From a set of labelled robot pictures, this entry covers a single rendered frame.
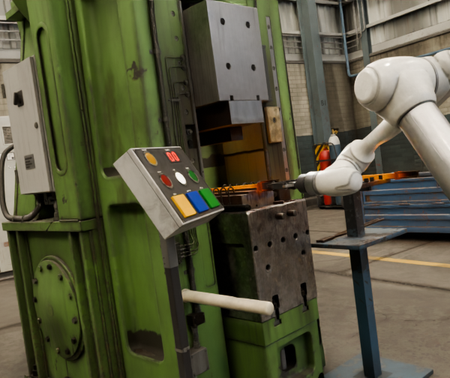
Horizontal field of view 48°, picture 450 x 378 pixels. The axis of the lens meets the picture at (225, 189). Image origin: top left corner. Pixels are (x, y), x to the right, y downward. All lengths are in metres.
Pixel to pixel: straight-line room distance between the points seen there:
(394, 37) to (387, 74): 9.83
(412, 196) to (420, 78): 4.43
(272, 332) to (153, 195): 0.90
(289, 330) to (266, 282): 0.26
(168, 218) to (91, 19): 1.18
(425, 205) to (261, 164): 3.47
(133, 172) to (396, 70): 0.78
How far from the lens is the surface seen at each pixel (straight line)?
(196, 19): 2.13
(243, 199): 2.04
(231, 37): 2.14
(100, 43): 2.33
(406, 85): 1.34
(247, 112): 2.11
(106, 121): 2.28
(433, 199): 5.65
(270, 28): 2.57
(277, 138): 2.42
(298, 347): 2.35
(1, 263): 7.07
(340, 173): 1.83
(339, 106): 11.32
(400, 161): 10.95
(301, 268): 2.24
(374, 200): 6.00
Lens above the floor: 1.12
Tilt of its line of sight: 3 degrees down
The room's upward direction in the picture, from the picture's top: 8 degrees counter-clockwise
